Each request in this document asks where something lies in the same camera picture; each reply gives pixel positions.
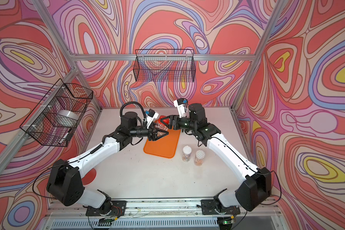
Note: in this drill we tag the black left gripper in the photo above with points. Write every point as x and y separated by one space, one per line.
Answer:
152 135

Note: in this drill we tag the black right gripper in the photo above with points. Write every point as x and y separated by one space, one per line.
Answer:
172 122

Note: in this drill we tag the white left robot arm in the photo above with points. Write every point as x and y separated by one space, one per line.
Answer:
65 180

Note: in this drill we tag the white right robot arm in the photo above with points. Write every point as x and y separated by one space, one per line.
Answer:
254 183

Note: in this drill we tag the white lid candy jar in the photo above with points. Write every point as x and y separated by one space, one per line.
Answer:
186 153

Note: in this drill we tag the patterned lid candy jar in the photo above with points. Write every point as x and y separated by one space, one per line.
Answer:
199 157

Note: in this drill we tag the orange tray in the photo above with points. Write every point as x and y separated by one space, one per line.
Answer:
165 147

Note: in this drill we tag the red pen cup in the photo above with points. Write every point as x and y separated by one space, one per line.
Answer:
89 177

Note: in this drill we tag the white bowl in basket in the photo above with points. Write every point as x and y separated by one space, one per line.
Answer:
66 118

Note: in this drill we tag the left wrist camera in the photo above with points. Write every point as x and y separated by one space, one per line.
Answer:
151 115

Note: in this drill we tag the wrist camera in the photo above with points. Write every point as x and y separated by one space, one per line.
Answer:
151 115
181 105

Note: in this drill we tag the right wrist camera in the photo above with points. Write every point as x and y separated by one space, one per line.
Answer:
181 105

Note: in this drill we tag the black wire basket back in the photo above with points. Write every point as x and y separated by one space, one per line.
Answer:
164 65

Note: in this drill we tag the black wire basket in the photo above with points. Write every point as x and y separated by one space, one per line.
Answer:
61 96
164 65

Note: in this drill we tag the aluminium frame corner post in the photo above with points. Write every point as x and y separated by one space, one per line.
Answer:
272 22

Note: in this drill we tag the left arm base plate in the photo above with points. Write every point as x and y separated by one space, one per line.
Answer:
113 208

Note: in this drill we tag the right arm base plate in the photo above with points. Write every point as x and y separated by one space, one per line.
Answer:
214 207

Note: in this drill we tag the black wire basket left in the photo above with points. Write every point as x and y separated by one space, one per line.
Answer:
61 96

